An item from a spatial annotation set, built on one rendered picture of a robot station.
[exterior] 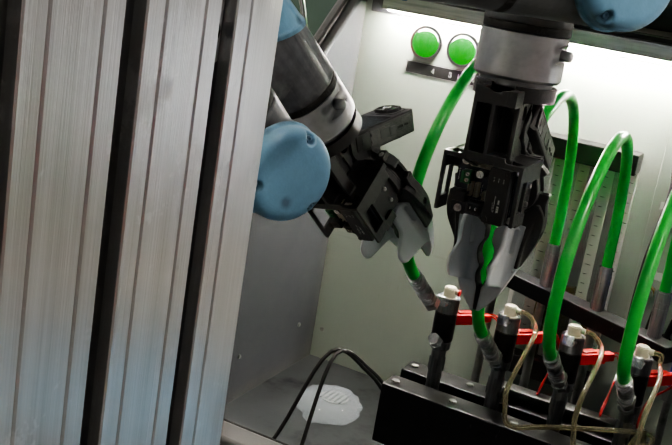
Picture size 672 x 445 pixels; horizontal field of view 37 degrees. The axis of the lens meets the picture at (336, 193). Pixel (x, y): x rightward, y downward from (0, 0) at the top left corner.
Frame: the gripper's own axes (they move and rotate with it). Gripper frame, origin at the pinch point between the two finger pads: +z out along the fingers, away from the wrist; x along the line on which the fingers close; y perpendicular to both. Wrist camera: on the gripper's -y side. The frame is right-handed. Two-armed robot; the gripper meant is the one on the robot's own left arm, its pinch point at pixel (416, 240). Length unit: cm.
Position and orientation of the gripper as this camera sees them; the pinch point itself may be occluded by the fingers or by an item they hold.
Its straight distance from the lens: 109.7
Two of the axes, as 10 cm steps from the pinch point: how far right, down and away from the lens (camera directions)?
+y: -4.6, 7.5, -4.8
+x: 7.6, 0.5, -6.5
